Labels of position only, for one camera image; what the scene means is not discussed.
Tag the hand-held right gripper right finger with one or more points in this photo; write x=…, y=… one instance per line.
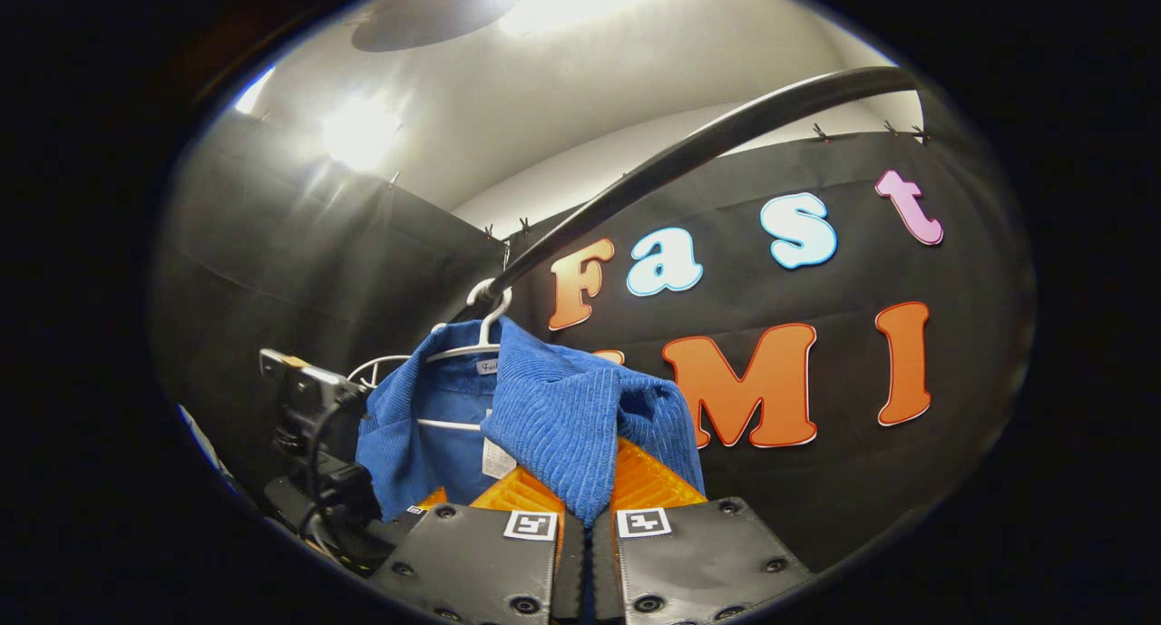
x=698, y=552

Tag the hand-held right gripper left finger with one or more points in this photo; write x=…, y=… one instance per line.
x=472, y=552

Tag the white plastic clothes hanger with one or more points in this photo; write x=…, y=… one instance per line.
x=484, y=333
x=385, y=358

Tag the black metal clothes rack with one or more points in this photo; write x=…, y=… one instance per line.
x=726, y=128

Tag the small ceiling light panel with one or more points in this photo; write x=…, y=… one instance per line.
x=361, y=133

